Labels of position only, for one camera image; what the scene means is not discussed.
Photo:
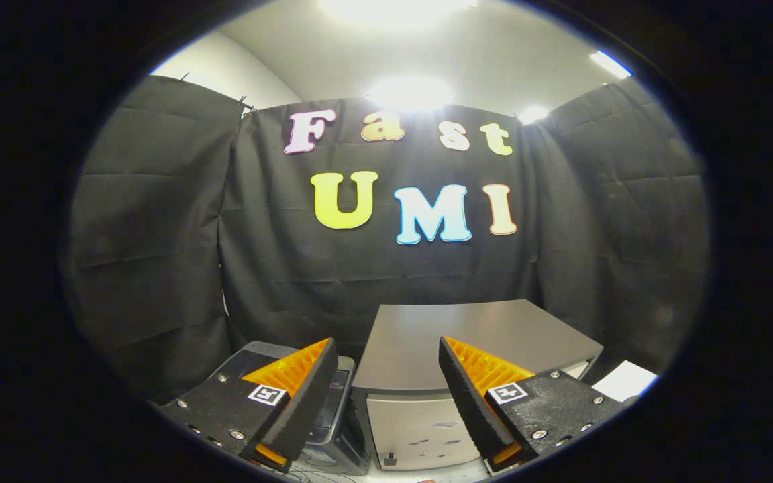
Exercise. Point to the dark grey washing machine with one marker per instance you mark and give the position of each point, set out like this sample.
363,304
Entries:
339,449

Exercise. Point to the large ceiling light panel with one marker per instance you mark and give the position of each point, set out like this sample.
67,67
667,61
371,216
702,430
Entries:
396,10

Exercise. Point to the white paper sheet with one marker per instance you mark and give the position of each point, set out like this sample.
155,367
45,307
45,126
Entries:
625,381

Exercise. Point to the grey metal cabinet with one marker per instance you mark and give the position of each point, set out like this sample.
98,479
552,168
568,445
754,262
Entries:
413,342

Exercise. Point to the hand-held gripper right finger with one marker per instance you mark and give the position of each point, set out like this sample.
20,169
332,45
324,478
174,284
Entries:
470,402

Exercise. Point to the black backdrop cloth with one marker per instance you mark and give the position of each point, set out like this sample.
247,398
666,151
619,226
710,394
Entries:
292,268

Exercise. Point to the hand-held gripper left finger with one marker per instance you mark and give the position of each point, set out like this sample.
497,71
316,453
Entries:
309,402

